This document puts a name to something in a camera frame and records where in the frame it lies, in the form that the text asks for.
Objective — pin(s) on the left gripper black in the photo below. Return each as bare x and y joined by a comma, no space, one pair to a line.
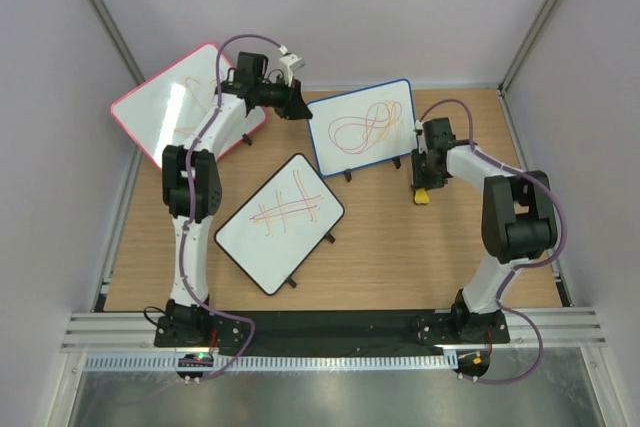
293,107

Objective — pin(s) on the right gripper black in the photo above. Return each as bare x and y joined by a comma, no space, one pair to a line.
419,181

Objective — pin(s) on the yellow black whiteboard eraser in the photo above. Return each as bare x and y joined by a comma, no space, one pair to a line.
421,196

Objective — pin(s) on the blue framed whiteboard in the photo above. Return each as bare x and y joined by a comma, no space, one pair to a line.
363,127

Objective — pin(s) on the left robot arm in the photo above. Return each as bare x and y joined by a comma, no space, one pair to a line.
192,190

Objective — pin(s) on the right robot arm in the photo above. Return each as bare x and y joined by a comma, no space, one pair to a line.
518,225

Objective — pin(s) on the black framed whiteboard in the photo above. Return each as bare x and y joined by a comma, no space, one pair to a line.
272,234

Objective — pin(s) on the pink framed whiteboard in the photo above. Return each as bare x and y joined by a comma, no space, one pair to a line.
172,107

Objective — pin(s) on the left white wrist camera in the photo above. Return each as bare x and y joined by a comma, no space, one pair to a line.
289,64

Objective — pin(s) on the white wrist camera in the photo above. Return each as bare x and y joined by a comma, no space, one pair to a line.
420,136
289,64

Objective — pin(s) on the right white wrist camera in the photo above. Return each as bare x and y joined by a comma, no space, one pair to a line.
420,136

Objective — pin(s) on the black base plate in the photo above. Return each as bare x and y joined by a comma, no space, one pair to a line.
298,332

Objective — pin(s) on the aluminium frame rail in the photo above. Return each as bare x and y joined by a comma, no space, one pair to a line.
120,331

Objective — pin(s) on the slotted cable duct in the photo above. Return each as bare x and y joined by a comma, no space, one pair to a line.
199,362

